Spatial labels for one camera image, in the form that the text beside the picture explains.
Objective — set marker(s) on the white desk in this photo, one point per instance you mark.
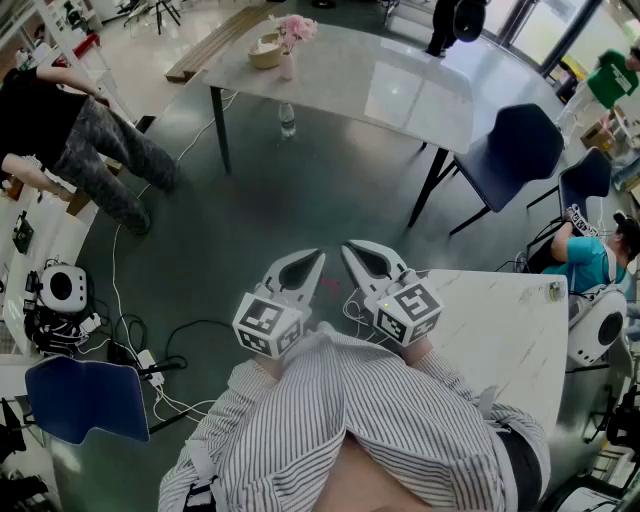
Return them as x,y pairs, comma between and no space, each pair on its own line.
35,260

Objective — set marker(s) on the person's right forearm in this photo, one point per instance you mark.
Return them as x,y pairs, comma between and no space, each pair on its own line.
415,352

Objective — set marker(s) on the wooden bench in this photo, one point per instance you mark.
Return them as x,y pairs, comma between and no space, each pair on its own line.
215,45

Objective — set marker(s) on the white round device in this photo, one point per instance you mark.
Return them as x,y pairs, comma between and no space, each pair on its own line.
600,330
62,289

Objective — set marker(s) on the person's left forearm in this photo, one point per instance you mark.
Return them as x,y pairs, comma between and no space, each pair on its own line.
272,366

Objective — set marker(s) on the white power strip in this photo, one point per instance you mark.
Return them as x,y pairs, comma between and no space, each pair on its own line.
150,367

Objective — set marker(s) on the black handheld device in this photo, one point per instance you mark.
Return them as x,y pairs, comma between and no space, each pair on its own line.
22,234

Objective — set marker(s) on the bright blue chair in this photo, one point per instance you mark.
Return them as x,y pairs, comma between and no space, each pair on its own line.
85,395

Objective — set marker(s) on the wooden bowl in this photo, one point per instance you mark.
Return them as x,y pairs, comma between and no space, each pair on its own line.
264,56

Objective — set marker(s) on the large dark blue chair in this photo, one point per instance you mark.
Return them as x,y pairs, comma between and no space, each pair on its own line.
515,155

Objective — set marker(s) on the person's striped shirt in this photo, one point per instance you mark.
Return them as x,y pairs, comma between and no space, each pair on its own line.
350,400

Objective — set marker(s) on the pink flowers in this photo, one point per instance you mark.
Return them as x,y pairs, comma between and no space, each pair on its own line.
298,27

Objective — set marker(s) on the black office chair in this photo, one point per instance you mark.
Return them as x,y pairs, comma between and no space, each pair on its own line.
622,420

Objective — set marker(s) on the black tripod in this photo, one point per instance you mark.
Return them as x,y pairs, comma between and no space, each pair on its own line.
161,12

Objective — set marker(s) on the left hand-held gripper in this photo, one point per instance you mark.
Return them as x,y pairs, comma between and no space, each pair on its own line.
267,325

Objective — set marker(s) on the cardboard box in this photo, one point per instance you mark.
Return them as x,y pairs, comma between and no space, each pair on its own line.
597,135

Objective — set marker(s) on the white marble table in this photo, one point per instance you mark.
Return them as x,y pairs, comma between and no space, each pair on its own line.
495,340

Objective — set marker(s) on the person's black trousers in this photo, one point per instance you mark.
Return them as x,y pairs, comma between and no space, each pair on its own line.
522,462

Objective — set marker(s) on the grey marble table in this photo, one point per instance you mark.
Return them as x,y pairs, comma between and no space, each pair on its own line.
350,75

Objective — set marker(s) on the small dark blue chair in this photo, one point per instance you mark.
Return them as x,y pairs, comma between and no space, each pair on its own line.
585,180

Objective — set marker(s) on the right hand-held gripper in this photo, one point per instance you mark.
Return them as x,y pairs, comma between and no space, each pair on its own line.
407,312

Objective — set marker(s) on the clear plastic water bottle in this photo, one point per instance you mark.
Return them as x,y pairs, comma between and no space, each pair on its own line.
287,121

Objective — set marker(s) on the white vase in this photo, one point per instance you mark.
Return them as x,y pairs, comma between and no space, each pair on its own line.
286,67

